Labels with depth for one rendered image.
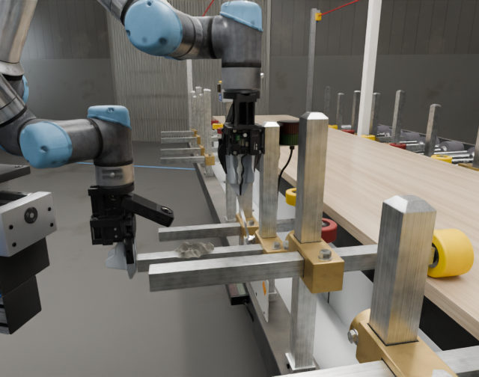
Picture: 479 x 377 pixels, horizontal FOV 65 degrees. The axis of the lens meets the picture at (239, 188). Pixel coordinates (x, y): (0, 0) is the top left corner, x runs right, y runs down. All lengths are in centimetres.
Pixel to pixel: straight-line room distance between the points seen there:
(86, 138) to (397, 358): 56
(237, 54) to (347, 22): 641
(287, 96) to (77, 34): 433
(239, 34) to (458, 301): 56
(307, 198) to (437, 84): 668
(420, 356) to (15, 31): 91
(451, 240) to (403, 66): 647
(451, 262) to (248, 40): 51
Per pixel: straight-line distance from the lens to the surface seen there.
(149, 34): 61
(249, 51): 71
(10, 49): 98
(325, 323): 106
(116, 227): 79
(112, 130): 74
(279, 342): 85
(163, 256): 84
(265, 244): 86
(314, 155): 59
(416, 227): 39
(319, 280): 59
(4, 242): 84
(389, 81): 709
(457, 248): 71
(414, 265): 40
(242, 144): 72
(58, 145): 68
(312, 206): 61
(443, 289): 72
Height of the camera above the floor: 123
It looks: 16 degrees down
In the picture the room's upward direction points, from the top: straight up
